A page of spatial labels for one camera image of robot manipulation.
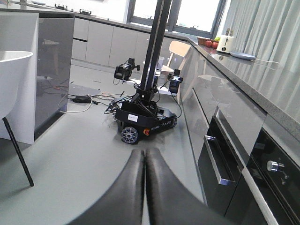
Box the built-in black oven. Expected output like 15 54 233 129
198 116 300 225

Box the black gas stove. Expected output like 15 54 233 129
54 3 95 16

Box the bowl of red apples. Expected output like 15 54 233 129
197 37 220 49

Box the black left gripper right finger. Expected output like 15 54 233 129
145 148 233 225

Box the black mobile robot mast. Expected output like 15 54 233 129
136 0 172 102

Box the black power adapter on floor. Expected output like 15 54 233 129
70 96 92 103

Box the white sheer curtain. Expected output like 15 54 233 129
223 0 300 73

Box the light blue plate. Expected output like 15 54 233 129
230 52 256 60

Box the black wheeled robot base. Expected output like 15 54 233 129
115 93 178 144

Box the white toaster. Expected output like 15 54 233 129
217 28 236 54

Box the white round chair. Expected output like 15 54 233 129
0 51 34 186

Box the wooden chair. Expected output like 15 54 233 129
160 40 192 99

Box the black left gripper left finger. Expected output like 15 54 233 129
69 149 145 225

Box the grey kitchen island cabinet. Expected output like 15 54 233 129
0 9 75 144

